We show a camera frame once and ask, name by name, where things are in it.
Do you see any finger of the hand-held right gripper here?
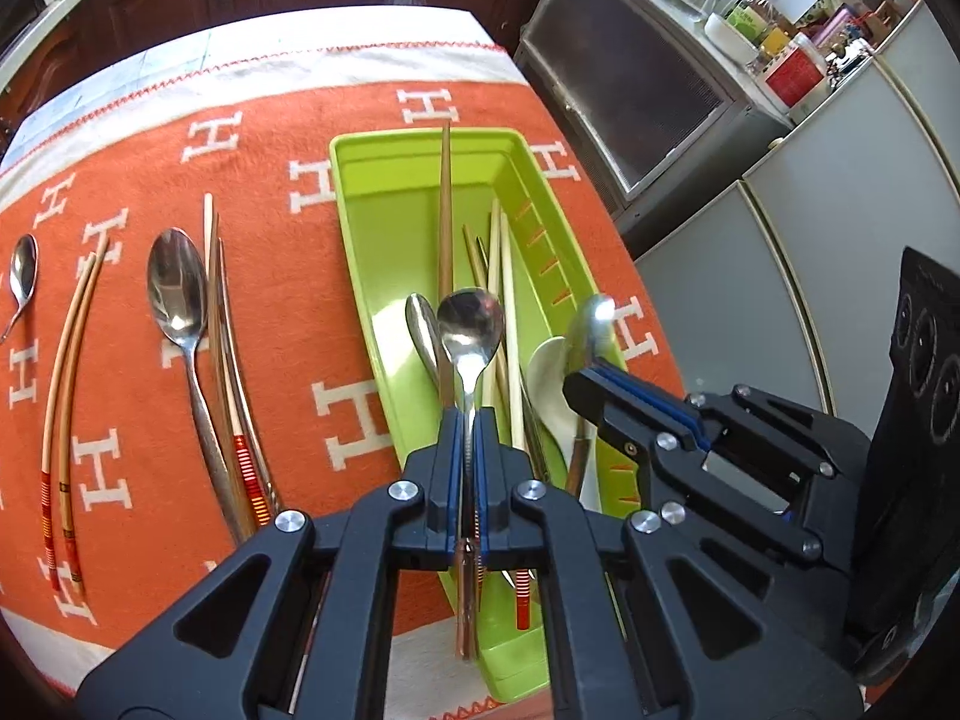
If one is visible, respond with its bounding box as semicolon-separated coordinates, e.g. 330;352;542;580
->
596;364;871;482
562;367;854;580

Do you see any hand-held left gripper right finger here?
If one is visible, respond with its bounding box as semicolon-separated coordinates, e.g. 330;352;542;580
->
471;405;871;720

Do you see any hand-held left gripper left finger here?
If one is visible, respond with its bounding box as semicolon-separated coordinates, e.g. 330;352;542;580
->
75;405;470;720

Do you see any white ceramic spoon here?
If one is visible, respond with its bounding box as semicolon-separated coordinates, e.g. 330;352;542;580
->
525;336;627;515

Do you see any red banded metal chopstick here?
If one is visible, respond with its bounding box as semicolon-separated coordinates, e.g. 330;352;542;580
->
501;211;535;632

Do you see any metal fork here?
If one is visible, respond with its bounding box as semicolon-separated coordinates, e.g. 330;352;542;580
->
405;292;451;410

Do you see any small metal spoon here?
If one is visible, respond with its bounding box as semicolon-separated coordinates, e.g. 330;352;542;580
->
0;233;39;344
436;288;506;662

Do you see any pale chopstick with red bands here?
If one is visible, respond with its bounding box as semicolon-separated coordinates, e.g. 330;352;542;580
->
213;211;271;533
60;238;112;607
39;238;102;592

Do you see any brown wooden chopstick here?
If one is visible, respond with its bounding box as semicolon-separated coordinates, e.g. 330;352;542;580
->
461;223;502;301
439;122;455;410

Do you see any pale wooden chopstick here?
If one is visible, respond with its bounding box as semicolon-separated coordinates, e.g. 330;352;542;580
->
202;193;233;466
486;197;502;410

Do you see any green plastic utensil tray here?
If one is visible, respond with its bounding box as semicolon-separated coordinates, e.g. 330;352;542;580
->
328;127;646;700

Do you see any grey refrigerator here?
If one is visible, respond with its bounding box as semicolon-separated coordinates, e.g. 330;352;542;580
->
622;15;960;421

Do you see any orange printed blanket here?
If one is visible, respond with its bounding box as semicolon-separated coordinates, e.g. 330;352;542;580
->
0;7;691;698

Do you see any silver appliance dark door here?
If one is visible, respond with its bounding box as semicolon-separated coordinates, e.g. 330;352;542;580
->
514;0;796;222

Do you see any red container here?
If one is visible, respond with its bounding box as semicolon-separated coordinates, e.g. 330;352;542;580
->
763;34;826;110

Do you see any white bowl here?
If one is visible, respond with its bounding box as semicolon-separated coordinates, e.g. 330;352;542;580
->
703;11;762;65

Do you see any green label jar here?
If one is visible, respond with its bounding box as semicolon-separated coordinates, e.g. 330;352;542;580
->
727;0;781;42

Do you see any row of colourful packets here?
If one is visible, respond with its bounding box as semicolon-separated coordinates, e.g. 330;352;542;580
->
817;0;901;83

